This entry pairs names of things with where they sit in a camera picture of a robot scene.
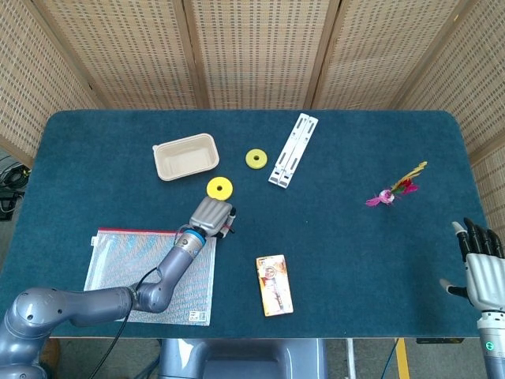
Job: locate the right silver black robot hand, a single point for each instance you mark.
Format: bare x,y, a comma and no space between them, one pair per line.
487,280

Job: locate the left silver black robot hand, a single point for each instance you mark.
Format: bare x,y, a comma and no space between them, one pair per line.
211,217

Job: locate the clear mesh zipper pouch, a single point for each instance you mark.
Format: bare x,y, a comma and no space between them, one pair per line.
118,256

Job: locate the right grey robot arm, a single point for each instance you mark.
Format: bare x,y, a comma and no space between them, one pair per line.
493,355

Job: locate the beige plastic food container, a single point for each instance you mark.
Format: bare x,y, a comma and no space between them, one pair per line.
185,158

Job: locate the black box under table edge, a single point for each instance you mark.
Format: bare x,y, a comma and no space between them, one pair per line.
440,340

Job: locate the white folding laptop stand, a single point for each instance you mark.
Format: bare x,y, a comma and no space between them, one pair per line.
289,158

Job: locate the blue felt table cover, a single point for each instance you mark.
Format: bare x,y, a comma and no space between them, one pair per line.
335,256

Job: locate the colourful feather shuttlecock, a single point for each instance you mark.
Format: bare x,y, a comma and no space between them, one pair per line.
384,196

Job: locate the grey robot torso base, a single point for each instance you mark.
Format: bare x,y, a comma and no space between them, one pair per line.
236,359

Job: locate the white table leg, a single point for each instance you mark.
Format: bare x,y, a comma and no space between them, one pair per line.
350,359

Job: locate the brown object on floor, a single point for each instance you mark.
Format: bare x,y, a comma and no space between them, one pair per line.
53,351

